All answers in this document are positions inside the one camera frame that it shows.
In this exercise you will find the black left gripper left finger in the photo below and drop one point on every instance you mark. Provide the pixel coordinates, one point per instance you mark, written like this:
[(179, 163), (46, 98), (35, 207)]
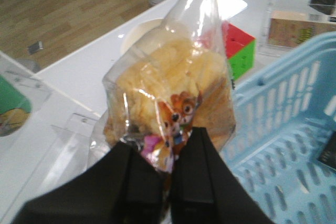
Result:
[(120, 188)]

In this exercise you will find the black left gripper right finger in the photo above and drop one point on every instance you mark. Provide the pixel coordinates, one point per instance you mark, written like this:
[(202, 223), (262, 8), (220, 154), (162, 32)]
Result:
[(205, 191)]

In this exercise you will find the bagged bread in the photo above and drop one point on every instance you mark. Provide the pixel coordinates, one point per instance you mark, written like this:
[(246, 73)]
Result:
[(174, 78)]

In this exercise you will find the black tissue pack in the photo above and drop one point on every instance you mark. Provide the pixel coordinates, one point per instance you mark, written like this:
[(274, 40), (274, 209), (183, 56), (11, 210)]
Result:
[(327, 156)]

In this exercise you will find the light blue plastic basket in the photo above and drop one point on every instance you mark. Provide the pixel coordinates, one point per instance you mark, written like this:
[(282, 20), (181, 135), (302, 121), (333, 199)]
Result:
[(285, 116)]

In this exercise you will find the clear acrylic shelf left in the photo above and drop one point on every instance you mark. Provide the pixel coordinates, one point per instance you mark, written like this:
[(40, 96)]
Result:
[(50, 148)]

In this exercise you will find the clear acrylic shelf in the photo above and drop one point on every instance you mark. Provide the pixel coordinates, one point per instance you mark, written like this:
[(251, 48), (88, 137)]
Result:
[(50, 148), (303, 6)]

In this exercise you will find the green cartoon snack box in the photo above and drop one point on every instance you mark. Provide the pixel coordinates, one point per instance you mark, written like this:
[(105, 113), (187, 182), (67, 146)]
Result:
[(15, 108)]

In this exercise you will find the colourful puzzle cube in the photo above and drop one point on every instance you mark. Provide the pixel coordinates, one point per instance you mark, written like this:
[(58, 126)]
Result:
[(240, 50)]

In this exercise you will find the white paper cup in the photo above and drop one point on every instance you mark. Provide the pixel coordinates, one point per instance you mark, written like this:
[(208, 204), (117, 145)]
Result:
[(137, 32)]

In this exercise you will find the beige small carton box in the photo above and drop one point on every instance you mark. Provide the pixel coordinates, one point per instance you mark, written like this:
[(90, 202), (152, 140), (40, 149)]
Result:
[(290, 29)]

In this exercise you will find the clear acrylic shelf right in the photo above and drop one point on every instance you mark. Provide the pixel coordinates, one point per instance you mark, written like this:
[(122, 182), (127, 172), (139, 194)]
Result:
[(303, 6)]

